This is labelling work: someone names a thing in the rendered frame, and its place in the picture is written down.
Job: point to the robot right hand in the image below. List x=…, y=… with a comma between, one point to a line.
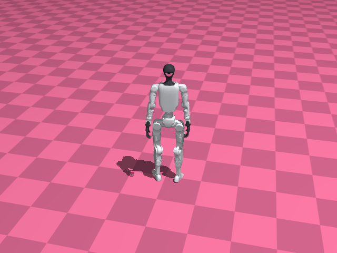
x=188, y=129

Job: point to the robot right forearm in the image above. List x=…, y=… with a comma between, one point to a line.
x=187, y=113

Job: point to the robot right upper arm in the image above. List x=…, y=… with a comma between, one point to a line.
x=184, y=95

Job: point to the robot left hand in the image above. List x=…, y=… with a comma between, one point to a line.
x=147, y=129

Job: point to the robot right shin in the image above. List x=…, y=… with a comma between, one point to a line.
x=178, y=161

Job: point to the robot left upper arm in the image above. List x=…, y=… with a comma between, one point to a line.
x=154, y=89

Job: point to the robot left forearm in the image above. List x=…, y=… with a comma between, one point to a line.
x=149, y=113

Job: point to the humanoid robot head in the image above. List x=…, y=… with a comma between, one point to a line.
x=169, y=68

